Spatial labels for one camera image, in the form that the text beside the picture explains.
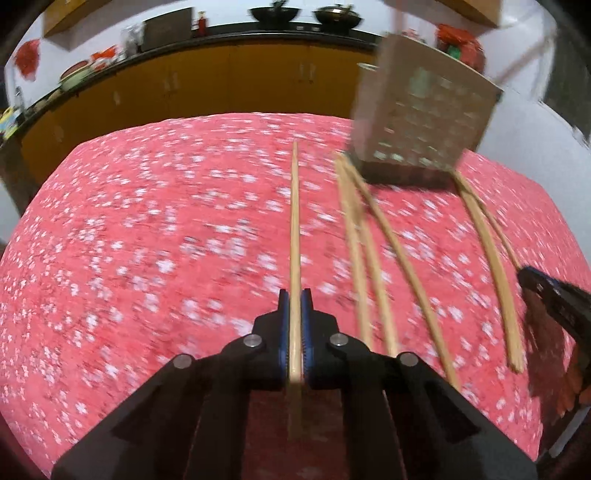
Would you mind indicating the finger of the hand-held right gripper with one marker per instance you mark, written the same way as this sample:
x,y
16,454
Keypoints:
x,y
558,300

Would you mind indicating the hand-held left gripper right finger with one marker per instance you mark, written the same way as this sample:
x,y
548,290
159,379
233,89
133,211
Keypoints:
x,y
306,341

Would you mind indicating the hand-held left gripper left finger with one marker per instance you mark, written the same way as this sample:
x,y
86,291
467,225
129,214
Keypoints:
x,y
284,341

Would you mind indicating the pink perforated utensil holder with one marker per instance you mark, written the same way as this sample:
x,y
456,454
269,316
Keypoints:
x,y
415,115

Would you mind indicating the red floral tablecloth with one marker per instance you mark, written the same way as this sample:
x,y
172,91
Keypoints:
x,y
138,230

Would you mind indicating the yellow lower kitchen cabinets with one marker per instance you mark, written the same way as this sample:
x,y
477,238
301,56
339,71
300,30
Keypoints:
x,y
207,83

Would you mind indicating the red packets pile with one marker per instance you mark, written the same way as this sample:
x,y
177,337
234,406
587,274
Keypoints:
x,y
461,46

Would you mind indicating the black kitchen countertop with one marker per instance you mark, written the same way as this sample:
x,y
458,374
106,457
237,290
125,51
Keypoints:
x,y
194,42

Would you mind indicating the red bottle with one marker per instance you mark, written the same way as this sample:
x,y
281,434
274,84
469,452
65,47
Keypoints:
x,y
202,25

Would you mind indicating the black wok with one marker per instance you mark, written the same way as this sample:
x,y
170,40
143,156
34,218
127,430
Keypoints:
x,y
273,13
338,14

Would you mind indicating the brown cutting board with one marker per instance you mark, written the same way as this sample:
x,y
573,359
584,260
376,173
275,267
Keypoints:
x,y
166,28

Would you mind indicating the clear plastic bag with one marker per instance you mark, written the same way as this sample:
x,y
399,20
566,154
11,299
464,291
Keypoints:
x,y
132,40

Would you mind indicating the green bowl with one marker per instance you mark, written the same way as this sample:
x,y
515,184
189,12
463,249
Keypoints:
x,y
75,76

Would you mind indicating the yellow bottle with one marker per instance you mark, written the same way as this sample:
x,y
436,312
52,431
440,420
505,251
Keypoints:
x,y
8,122

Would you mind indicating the hanging red plastic bag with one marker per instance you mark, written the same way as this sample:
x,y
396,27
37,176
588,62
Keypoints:
x,y
27,59

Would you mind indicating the yellow upper wall cabinet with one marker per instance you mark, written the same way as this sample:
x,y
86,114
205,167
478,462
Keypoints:
x,y
471,10
78,16

